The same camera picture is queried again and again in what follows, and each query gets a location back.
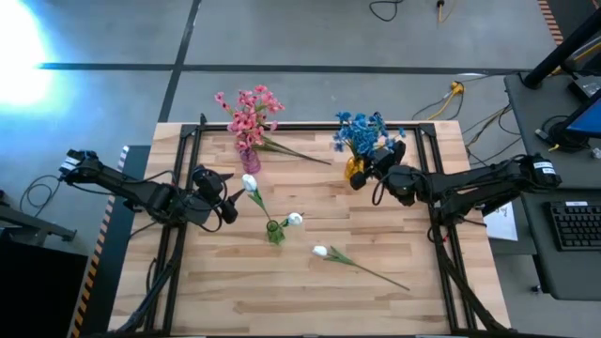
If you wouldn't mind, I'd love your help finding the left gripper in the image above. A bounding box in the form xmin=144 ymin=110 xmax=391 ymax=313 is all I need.
xmin=191 ymin=163 xmax=247 ymax=225

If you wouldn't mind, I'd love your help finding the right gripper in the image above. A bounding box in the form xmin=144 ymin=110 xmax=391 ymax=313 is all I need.
xmin=350 ymin=139 xmax=408 ymax=192

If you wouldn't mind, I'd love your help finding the white tulip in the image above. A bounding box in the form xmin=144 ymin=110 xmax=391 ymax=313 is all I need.
xmin=311 ymin=245 xmax=411 ymax=292
xmin=241 ymin=173 xmax=276 ymax=226
xmin=274 ymin=210 xmax=305 ymax=229

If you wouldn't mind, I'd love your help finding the blue flower sprig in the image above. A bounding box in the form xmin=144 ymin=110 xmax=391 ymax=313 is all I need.
xmin=331 ymin=110 xmax=365 ymax=163
xmin=361 ymin=112 xmax=408 ymax=151
xmin=347 ymin=116 xmax=386 ymax=161

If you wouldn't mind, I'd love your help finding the pink flower sprig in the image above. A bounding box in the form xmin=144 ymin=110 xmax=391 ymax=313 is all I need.
xmin=227 ymin=110 xmax=279 ymax=163
xmin=236 ymin=133 xmax=332 ymax=166
xmin=213 ymin=84 xmax=286 ymax=163

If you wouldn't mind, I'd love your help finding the yellow glass vase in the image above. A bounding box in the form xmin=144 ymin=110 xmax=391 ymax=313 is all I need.
xmin=345 ymin=156 xmax=365 ymax=182

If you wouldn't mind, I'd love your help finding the purple glass vase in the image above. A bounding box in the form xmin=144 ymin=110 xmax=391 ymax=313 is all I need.
xmin=239 ymin=147 xmax=262 ymax=175

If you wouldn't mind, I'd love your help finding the green glass vase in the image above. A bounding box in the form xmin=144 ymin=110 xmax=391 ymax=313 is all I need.
xmin=265 ymin=219 xmax=286 ymax=246

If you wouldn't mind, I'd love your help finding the white paper sheet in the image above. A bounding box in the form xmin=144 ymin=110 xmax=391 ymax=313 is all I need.
xmin=483 ymin=202 xmax=519 ymax=242

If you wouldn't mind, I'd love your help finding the grey desk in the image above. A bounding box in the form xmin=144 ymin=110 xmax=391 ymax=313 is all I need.
xmin=504 ymin=72 xmax=601 ymax=190
xmin=519 ymin=187 xmax=601 ymax=301

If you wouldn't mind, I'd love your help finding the black mat with hazard stripe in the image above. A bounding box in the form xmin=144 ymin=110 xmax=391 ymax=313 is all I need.
xmin=69 ymin=144 xmax=156 ymax=338

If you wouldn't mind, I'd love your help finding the black monitor stand base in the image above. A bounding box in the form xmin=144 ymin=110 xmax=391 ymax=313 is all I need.
xmin=539 ymin=115 xmax=593 ymax=153

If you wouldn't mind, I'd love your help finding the grey metal stand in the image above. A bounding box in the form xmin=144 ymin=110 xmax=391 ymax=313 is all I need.
xmin=0 ymin=190 xmax=79 ymax=245

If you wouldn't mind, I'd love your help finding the black keyboard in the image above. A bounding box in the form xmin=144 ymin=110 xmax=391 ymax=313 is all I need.
xmin=547 ymin=200 xmax=601 ymax=253

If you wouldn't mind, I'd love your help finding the black slanted pole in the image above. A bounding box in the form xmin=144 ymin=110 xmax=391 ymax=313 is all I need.
xmin=522 ymin=7 xmax=601 ymax=90

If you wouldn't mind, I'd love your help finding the monitor with blue screen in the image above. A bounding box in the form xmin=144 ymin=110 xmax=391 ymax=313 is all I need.
xmin=561 ymin=87 xmax=601 ymax=140

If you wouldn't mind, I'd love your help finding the black cabinet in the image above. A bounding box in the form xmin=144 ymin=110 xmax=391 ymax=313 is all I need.
xmin=0 ymin=238 xmax=89 ymax=338

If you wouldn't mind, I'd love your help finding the small black desk box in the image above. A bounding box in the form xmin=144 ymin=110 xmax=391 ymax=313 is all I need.
xmin=566 ymin=73 xmax=601 ymax=100

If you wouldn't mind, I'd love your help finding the orange black striped tape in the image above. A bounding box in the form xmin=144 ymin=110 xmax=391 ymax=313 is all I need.
xmin=536 ymin=0 xmax=564 ymax=47

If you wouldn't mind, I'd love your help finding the yellow power plug cable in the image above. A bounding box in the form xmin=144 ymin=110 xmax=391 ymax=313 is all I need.
xmin=424 ymin=80 xmax=466 ymax=122

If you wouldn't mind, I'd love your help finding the black plug yellow cable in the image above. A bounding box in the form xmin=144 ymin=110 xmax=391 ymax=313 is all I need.
xmin=435 ymin=0 xmax=459 ymax=23

